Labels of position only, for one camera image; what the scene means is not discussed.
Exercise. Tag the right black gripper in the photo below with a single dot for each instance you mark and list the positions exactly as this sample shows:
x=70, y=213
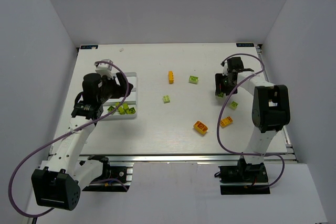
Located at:
x=223, y=84

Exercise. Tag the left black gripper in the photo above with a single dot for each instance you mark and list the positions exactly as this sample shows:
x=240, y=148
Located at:
x=115, y=87

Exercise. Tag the small dark green lego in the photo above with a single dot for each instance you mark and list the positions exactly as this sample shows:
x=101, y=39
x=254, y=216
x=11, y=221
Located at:
x=110, y=108

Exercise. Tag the long orange lego brick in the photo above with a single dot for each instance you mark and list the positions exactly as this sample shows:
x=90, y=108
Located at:
x=171, y=77

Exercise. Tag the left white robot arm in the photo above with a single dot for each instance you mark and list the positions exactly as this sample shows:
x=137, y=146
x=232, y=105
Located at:
x=60, y=182

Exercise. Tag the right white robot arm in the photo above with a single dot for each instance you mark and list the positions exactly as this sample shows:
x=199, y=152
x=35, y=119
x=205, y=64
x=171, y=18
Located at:
x=270, y=110

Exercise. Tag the white compartment tray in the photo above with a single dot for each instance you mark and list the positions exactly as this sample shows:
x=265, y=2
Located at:
x=131, y=101

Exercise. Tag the pale green lego brick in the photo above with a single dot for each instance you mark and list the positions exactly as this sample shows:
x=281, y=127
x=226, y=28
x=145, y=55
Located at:
x=233, y=105

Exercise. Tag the light green lego brick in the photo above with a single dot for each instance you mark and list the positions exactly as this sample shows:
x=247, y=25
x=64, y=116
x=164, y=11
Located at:
x=193, y=79
x=166, y=99

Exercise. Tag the right blue label sticker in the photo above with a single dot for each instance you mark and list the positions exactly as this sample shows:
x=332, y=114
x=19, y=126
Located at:
x=245, y=44

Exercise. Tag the blue label sticker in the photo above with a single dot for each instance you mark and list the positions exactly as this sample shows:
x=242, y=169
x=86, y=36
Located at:
x=245, y=44
x=88, y=47

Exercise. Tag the orange curved lego brick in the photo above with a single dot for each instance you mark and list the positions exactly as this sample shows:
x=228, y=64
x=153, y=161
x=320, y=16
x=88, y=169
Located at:
x=200, y=127

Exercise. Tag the left blue label sticker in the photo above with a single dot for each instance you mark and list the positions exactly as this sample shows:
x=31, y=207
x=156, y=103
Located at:
x=88, y=47

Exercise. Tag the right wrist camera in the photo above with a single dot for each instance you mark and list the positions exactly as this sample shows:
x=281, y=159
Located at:
x=225, y=71

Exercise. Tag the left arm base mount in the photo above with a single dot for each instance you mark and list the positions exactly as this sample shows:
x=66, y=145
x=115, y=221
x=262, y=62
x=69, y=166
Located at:
x=117, y=180

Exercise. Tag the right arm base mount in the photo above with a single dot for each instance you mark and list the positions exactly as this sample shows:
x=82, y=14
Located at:
x=233, y=183

